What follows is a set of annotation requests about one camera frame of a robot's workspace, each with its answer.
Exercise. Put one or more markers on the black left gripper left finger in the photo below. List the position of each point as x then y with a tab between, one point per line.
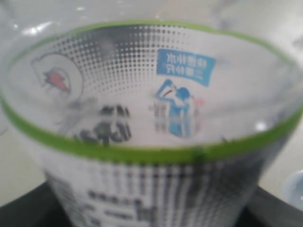
37	208

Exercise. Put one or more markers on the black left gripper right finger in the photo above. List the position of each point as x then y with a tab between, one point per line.
266	210

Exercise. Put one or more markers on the clear plastic drink bottle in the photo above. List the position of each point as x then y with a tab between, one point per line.
152	113

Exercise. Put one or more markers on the white rectangular plastic tray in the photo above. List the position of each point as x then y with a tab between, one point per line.
292	190

